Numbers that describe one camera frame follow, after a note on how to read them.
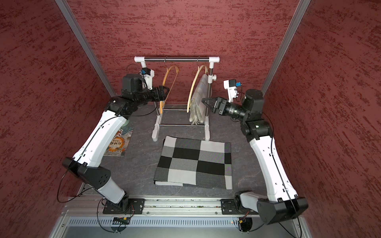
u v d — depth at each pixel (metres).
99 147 0.44
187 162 0.89
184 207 0.76
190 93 0.74
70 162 0.42
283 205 0.37
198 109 0.87
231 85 0.55
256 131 0.45
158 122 1.06
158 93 0.62
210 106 0.55
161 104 1.17
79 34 0.80
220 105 0.53
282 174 0.40
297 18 0.75
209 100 0.56
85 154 0.43
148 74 0.61
